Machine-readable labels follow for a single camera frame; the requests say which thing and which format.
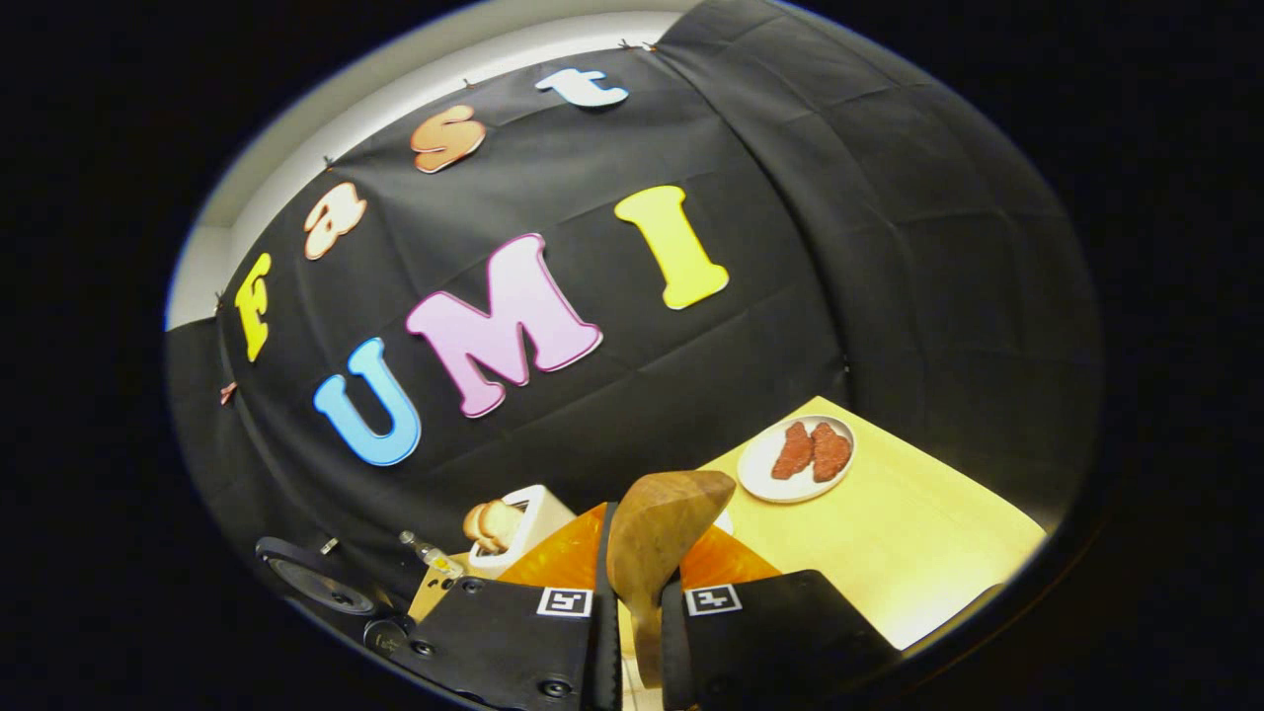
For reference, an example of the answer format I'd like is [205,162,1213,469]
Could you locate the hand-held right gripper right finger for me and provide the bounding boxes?
[660,523,902,707]

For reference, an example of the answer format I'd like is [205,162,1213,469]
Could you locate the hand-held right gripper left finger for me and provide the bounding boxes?
[405,502,623,711]

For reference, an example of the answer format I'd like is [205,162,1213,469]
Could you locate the wooden spoon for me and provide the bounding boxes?
[605,470,738,687]

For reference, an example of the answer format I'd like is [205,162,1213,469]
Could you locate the dark grey rice cooker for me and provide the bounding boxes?
[255,536,416,658]

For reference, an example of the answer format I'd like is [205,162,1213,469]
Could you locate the small glass bottle yellow label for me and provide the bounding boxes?
[398,530,465,581]

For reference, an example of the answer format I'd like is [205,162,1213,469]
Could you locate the white toaster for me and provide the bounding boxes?
[468,484,579,579]

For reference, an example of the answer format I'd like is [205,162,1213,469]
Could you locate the white round plate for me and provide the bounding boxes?
[737,415,858,505]

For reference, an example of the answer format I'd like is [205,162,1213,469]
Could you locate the red meat piece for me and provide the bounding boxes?
[810,423,853,484]
[770,422,816,482]

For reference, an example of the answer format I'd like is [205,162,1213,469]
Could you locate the black backdrop cloth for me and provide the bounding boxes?
[168,0,1102,633]

